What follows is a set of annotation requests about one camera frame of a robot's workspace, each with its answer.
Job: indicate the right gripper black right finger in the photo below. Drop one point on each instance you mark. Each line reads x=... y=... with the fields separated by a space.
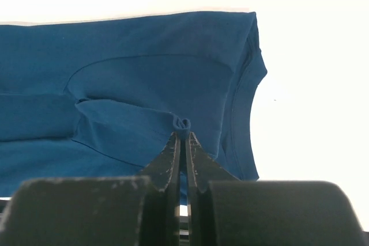
x=226 y=211

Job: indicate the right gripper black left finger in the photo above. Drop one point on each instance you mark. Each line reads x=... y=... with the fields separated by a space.
x=137 y=210

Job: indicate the dark blue printed t-shirt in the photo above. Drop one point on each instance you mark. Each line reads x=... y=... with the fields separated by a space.
x=102 y=98

